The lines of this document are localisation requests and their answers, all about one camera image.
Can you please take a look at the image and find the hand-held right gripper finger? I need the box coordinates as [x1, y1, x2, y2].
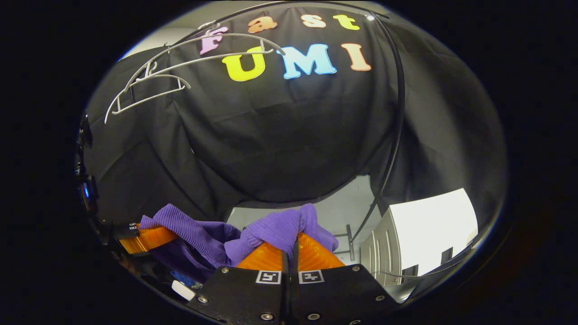
[186, 241, 290, 325]
[291, 232, 400, 325]

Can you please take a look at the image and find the purple ribbed garment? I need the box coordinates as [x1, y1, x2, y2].
[138, 203, 339, 283]

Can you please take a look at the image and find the white laundry hamper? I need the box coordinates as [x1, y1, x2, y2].
[360, 188, 479, 289]

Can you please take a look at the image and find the white plastic clothes hanger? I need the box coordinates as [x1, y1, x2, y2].
[104, 74, 192, 125]
[124, 32, 287, 93]

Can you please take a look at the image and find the black metal clothes rack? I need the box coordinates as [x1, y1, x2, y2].
[172, 1, 406, 262]

